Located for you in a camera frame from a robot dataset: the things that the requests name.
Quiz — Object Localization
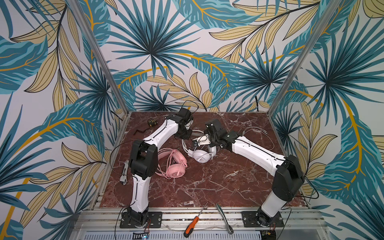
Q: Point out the white headphones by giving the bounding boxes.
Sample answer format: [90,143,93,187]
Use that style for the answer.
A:
[182,130,218,163]

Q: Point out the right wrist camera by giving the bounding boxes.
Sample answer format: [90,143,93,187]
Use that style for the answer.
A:
[196,135,211,146]

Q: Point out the silver adjustable wrench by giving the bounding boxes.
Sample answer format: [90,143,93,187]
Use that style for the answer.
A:
[120,161,129,185]

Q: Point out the white headphone cable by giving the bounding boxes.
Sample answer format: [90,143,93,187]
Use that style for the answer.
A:
[239,125,276,151]

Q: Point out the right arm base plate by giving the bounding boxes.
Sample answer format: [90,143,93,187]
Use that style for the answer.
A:
[241,210,284,228]

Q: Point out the orange handle screwdriver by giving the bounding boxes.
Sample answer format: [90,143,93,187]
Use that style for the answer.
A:
[183,202,208,238]

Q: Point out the black hex key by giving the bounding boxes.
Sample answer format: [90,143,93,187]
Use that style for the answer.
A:
[133,128,149,135]

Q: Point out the pink cat-ear headphones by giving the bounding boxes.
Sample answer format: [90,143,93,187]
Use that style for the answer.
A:
[155,148,188,179]

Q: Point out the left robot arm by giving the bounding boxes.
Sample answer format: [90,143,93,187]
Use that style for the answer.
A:
[127,108,193,226]

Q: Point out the metal pliers tool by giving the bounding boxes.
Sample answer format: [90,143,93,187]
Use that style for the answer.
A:
[216,203,234,235]

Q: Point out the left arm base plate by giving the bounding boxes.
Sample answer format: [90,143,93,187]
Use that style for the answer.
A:
[119,212,163,229]

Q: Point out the aluminium frame rail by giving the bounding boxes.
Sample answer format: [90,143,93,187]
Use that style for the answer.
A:
[68,206,331,232]

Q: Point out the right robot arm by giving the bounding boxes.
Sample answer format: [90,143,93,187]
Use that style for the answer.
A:
[204,119,305,227]

